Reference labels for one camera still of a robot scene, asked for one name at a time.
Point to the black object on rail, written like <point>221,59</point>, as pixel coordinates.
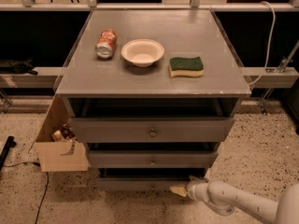
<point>8,66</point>

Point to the grey middle drawer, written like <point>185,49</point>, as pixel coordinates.
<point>151,159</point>

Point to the metal frame rail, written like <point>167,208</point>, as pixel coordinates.
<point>46,78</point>

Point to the cardboard box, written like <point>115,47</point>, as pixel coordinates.
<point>55,153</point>

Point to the grey drawer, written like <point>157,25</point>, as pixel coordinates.
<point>140,184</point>
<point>151,130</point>
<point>151,159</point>

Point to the white paper bowl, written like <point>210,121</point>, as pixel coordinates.
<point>142,52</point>

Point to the grey drawer cabinet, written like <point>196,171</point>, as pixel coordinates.
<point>94,88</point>

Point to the orange soda can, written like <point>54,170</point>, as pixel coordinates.
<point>106,44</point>

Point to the grey bottom drawer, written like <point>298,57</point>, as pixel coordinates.
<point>140,184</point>

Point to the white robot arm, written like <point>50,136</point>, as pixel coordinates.
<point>223,199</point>

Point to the snack packets in box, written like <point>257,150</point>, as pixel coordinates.
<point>65,133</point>

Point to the grey top drawer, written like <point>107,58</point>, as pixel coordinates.
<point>151,130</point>

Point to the black bar on floor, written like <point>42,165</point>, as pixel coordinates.
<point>9,144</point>

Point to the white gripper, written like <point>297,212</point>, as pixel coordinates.
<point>192,189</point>

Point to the green yellow sponge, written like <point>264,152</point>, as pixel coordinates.
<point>186,67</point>

